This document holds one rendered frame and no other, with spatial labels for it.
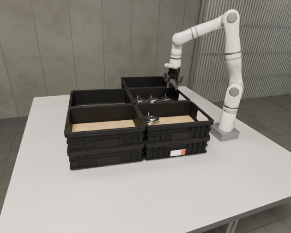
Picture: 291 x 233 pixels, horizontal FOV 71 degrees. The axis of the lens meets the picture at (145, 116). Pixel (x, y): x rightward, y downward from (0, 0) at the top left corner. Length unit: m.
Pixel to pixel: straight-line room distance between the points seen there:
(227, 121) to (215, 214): 0.66
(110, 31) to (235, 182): 2.45
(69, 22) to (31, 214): 2.37
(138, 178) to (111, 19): 2.33
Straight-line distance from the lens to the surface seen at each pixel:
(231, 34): 1.35
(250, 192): 1.18
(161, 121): 1.33
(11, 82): 3.15
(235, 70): 1.40
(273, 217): 2.16
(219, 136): 1.48
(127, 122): 1.29
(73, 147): 1.08
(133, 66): 3.18
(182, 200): 1.02
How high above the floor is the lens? 1.45
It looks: 27 degrees down
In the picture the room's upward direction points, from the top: 3 degrees clockwise
